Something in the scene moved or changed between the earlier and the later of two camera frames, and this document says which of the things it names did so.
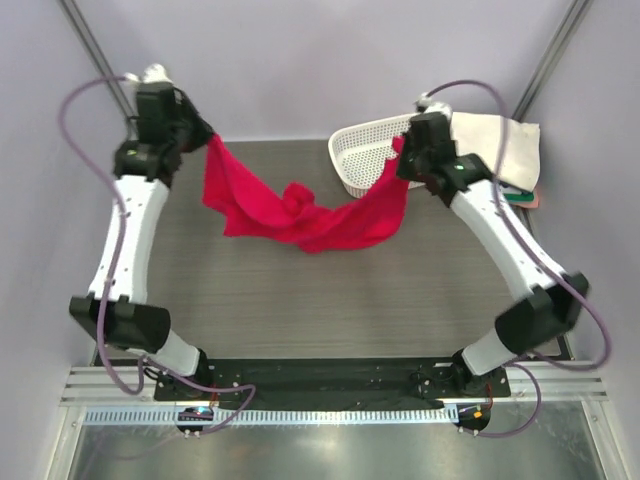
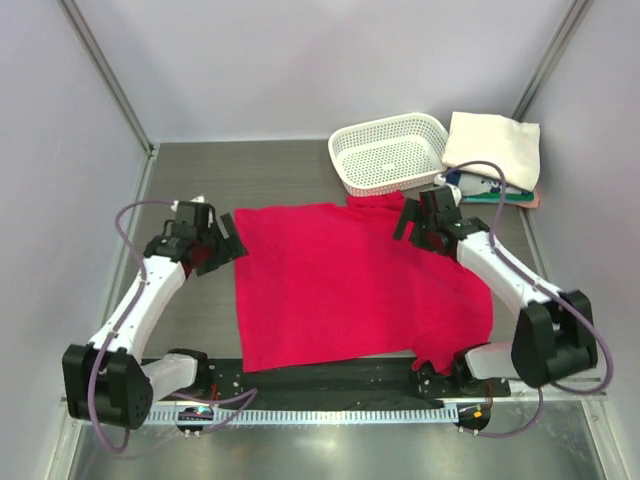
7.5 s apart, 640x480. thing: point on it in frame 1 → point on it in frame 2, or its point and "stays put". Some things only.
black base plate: (334, 380) stays put
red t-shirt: (246, 205) → (332, 284)
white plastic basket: (359, 152) stays put
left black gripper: (204, 130) → (230, 248)
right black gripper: (402, 168) → (411, 212)
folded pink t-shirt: (528, 204) stays put
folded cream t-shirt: (479, 135) stays put
